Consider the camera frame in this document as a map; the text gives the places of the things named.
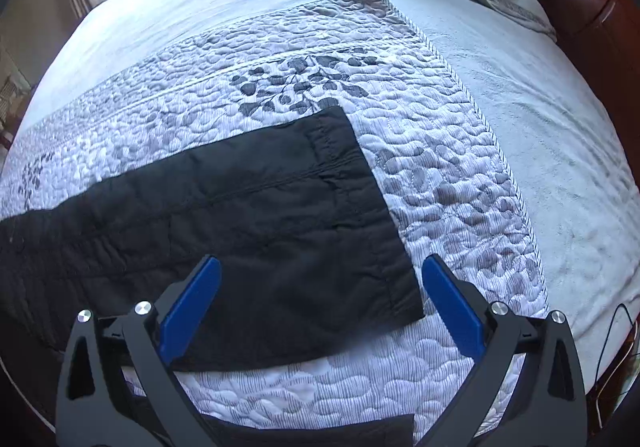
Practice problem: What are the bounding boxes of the black pants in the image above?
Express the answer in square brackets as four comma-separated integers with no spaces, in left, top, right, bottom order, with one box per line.
[1,107,423,446]

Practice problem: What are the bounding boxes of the dark wooden headboard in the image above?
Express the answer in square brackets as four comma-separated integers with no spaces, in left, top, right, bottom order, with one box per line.
[538,0,639,177]

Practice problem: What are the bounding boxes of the light blue bed sheet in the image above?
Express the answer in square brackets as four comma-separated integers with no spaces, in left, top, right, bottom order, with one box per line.
[21,0,639,385]

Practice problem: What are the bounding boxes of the black cable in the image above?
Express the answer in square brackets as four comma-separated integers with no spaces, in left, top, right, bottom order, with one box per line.
[594,302,640,428]

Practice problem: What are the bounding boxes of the white quilted floral bedspread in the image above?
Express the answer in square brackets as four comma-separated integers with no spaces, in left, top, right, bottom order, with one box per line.
[1,0,547,441]

